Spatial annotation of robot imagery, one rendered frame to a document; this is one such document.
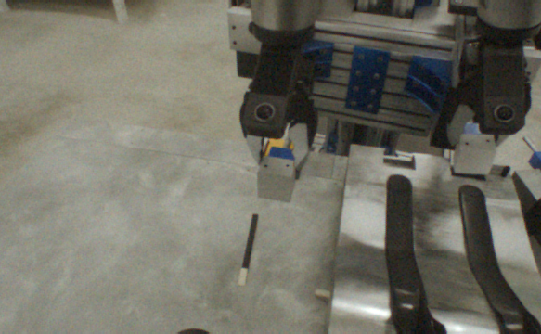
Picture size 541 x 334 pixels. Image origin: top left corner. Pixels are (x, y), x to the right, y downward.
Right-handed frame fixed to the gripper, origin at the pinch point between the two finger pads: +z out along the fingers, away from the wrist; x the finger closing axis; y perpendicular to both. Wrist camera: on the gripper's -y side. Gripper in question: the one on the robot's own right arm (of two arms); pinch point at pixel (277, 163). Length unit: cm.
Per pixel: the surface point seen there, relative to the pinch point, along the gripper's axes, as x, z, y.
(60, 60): 190, 96, 172
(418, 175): -21.4, 6.0, 8.6
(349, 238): -11.7, 6.5, -6.1
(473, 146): -28.2, 0.0, 10.5
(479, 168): -30.2, 3.8, 10.1
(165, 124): 88, 95, 119
